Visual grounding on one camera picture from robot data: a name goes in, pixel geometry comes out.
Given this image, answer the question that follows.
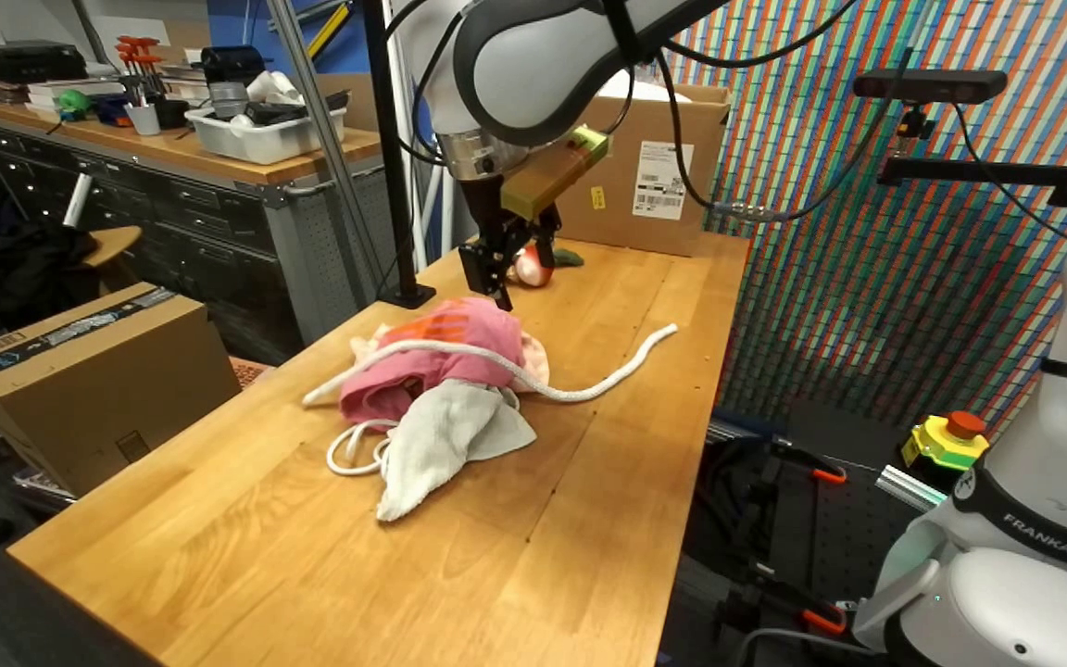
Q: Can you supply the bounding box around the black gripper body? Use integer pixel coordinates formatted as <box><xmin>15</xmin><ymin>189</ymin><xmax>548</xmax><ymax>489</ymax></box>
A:
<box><xmin>458</xmin><ymin>176</ymin><xmax>558</xmax><ymax>308</ymax></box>

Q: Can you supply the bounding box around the red green plush tomato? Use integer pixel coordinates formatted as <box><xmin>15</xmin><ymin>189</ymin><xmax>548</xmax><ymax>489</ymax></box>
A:
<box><xmin>506</xmin><ymin>245</ymin><xmax>580</xmax><ymax>287</ymax></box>

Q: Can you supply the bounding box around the white thick rope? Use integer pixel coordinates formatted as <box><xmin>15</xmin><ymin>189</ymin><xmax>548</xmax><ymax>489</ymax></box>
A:
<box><xmin>301</xmin><ymin>320</ymin><xmax>683</xmax><ymax>480</ymax></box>

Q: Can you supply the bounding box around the white towel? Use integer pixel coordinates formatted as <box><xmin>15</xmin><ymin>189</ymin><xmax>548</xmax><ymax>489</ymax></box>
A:
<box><xmin>375</xmin><ymin>376</ymin><xmax>536</xmax><ymax>522</ymax></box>

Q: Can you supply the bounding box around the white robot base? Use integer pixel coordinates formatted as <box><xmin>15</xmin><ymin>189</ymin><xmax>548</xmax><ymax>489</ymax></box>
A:
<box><xmin>852</xmin><ymin>262</ymin><xmax>1067</xmax><ymax>667</ymax></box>

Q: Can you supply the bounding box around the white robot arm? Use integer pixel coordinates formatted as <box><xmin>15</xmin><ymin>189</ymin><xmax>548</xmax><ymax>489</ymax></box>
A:
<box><xmin>394</xmin><ymin>0</ymin><xmax>722</xmax><ymax>308</ymax></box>

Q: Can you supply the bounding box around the black vertical pole stand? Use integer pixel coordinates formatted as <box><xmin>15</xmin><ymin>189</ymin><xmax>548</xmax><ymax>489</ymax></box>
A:
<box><xmin>359</xmin><ymin>0</ymin><xmax>432</xmax><ymax>308</ymax></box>

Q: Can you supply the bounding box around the large cardboard box on table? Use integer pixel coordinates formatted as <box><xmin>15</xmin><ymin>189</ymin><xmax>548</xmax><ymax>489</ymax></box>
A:
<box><xmin>557</xmin><ymin>75</ymin><xmax>731</xmax><ymax>254</ymax></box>

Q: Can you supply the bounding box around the pink cloth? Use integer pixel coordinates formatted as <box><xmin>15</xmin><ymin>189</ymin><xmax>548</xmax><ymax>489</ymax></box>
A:
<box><xmin>338</xmin><ymin>295</ymin><xmax>521</xmax><ymax>421</ymax></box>

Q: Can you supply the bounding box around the grey plastic bin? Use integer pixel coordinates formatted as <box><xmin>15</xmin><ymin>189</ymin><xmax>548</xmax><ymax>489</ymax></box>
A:
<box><xmin>190</xmin><ymin>108</ymin><xmax>318</xmax><ymax>165</ymax></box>

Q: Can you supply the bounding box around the orange black clamp left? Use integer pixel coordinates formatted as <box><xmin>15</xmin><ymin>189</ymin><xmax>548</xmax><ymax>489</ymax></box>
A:
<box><xmin>770</xmin><ymin>438</ymin><xmax>848</xmax><ymax>486</ymax></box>

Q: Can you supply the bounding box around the orange black clamp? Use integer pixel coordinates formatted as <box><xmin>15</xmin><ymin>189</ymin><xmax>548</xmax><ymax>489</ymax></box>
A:
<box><xmin>770</xmin><ymin>438</ymin><xmax>848</xmax><ymax>486</ymax></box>
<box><xmin>747</xmin><ymin>563</ymin><xmax>848</xmax><ymax>636</ymax></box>

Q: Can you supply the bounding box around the cardboard box beside table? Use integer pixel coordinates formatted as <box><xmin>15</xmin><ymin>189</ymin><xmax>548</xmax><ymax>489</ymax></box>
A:
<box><xmin>0</xmin><ymin>283</ymin><xmax>239</xmax><ymax>496</ymax></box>

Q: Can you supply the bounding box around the yellow emergency stop button box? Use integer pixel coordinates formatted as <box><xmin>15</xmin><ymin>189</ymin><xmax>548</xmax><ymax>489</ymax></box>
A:
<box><xmin>900</xmin><ymin>412</ymin><xmax>989</xmax><ymax>469</ymax></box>

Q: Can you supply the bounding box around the orange black clamp right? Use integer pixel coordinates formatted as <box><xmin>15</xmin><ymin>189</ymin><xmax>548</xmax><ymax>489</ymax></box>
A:
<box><xmin>747</xmin><ymin>563</ymin><xmax>848</xmax><ymax>636</ymax></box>

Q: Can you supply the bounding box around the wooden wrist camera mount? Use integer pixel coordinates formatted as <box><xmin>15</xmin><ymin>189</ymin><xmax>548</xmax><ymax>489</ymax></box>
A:
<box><xmin>501</xmin><ymin>126</ymin><xmax>611</xmax><ymax>220</ymax></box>

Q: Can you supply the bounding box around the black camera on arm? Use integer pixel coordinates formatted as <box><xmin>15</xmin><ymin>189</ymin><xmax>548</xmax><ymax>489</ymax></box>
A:
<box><xmin>852</xmin><ymin>71</ymin><xmax>1007</xmax><ymax>105</ymax></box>

